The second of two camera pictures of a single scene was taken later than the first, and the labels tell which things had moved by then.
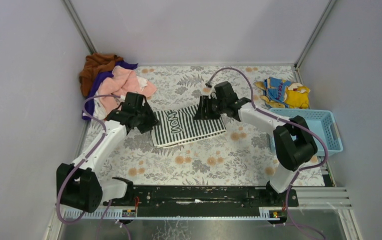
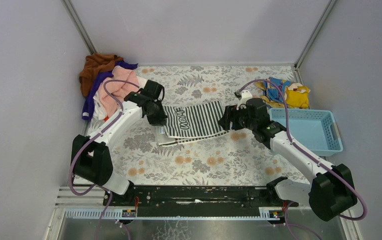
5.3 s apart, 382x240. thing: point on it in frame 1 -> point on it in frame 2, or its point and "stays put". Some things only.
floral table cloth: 244,156 stays put
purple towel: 107,72 stays put
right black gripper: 207,106 -> 228,117
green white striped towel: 172,127 stays put
